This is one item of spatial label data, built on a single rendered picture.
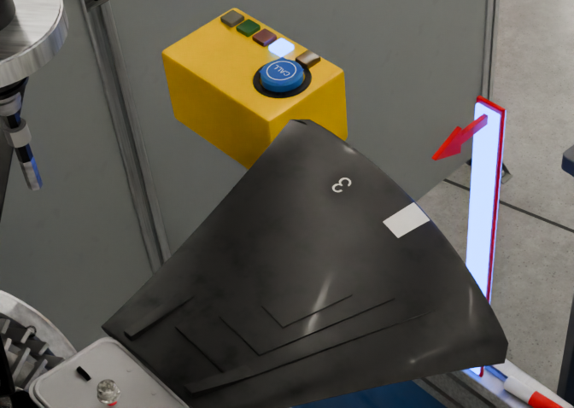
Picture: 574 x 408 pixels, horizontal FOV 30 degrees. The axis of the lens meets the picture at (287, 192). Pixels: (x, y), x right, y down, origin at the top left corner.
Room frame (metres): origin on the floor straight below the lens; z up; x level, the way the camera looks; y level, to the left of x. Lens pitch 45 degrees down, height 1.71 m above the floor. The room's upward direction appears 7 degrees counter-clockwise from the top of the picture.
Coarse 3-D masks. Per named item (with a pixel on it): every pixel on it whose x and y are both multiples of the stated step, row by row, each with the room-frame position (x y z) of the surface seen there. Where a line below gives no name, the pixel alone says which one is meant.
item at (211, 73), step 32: (192, 32) 0.88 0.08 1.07; (224, 32) 0.87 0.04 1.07; (256, 32) 0.86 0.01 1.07; (192, 64) 0.82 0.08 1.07; (224, 64) 0.82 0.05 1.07; (256, 64) 0.81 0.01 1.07; (320, 64) 0.80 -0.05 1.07; (192, 96) 0.82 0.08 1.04; (224, 96) 0.78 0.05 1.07; (256, 96) 0.76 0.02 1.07; (288, 96) 0.76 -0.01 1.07; (320, 96) 0.77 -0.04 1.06; (192, 128) 0.83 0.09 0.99; (224, 128) 0.78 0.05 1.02; (256, 128) 0.74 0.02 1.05
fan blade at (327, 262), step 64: (320, 128) 0.58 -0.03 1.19; (256, 192) 0.53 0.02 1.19; (320, 192) 0.52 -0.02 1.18; (384, 192) 0.53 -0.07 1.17; (192, 256) 0.47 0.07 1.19; (256, 256) 0.47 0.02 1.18; (320, 256) 0.47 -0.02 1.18; (384, 256) 0.47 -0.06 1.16; (448, 256) 0.48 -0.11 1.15; (128, 320) 0.42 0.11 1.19; (192, 320) 0.42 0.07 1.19; (256, 320) 0.42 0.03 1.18; (320, 320) 0.42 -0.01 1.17; (384, 320) 0.42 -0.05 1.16; (448, 320) 0.43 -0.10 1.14; (192, 384) 0.37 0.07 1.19; (256, 384) 0.37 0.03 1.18; (320, 384) 0.37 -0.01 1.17; (384, 384) 0.38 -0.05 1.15
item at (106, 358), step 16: (80, 352) 0.40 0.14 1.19; (96, 352) 0.40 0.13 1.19; (112, 352) 0.40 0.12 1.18; (128, 352) 0.40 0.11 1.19; (64, 368) 0.39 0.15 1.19; (96, 368) 0.39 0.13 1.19; (112, 368) 0.39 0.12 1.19; (128, 368) 0.39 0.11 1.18; (144, 368) 0.39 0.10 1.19; (32, 384) 0.38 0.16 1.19; (48, 384) 0.38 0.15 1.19; (64, 384) 0.38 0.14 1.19; (80, 384) 0.38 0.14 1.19; (96, 384) 0.38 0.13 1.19; (128, 384) 0.38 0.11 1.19; (144, 384) 0.38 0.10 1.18; (160, 384) 0.38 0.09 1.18; (32, 400) 0.37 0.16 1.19; (48, 400) 0.37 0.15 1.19; (64, 400) 0.37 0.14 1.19; (80, 400) 0.37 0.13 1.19; (96, 400) 0.37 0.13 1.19; (128, 400) 0.37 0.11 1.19; (144, 400) 0.36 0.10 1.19; (160, 400) 0.36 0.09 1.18; (176, 400) 0.36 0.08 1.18
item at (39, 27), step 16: (16, 0) 0.37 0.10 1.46; (32, 0) 0.37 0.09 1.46; (48, 0) 0.37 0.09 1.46; (16, 16) 0.36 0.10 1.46; (32, 16) 0.36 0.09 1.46; (48, 16) 0.36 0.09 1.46; (64, 16) 0.37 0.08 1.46; (0, 32) 0.35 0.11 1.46; (16, 32) 0.35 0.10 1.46; (32, 32) 0.35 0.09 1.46; (48, 32) 0.35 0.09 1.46; (64, 32) 0.36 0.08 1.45; (0, 48) 0.34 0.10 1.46; (16, 48) 0.34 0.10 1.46; (32, 48) 0.34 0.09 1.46; (48, 48) 0.35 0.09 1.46; (0, 64) 0.33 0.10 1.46; (16, 64) 0.34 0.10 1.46; (32, 64) 0.34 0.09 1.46; (0, 80) 0.33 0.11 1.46; (16, 80) 0.34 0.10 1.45
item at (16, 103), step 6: (12, 96) 0.36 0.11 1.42; (18, 96) 0.36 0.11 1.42; (0, 102) 0.36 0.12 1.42; (6, 102) 0.36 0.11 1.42; (12, 102) 0.36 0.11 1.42; (18, 102) 0.36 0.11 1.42; (0, 108) 0.36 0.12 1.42; (6, 108) 0.36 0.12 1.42; (12, 108) 0.36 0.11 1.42; (18, 108) 0.36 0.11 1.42; (0, 114) 0.36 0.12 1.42; (6, 114) 0.36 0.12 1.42
